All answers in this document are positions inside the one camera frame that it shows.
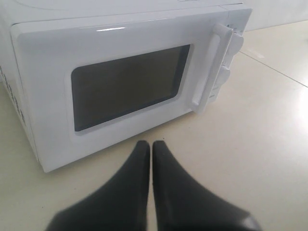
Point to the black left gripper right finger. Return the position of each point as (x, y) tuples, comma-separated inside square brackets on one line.
[(183, 204)]

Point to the lower white timer knob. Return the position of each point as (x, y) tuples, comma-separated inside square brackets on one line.
[(223, 75)]

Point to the white Midea microwave oven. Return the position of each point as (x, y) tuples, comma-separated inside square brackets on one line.
[(115, 79)]

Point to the upper white power knob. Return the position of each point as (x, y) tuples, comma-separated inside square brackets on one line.
[(236, 44)]

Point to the white microwave door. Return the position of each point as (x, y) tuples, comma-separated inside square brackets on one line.
[(115, 79)]

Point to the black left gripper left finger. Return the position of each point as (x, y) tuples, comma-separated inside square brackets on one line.
[(119, 205)]

